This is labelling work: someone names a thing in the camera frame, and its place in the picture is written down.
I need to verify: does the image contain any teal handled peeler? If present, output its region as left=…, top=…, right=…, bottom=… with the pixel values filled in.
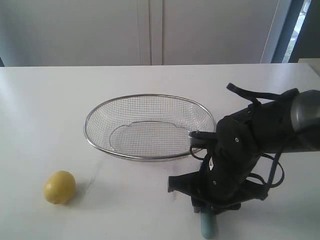
left=200, top=211, right=218, bottom=240

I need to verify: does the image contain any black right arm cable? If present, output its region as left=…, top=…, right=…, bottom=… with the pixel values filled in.
left=226, top=82, right=286, bottom=188

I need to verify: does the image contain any yellow lemon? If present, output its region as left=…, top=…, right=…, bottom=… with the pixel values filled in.
left=43, top=170, right=76, bottom=205

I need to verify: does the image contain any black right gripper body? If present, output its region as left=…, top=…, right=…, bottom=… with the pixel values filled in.
left=189, top=113, right=260, bottom=194

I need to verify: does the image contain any steel wire mesh basket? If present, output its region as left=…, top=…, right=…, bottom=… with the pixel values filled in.
left=83, top=93, right=217, bottom=162

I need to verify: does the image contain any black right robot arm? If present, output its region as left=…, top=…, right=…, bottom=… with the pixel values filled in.
left=168, top=84, right=320, bottom=215

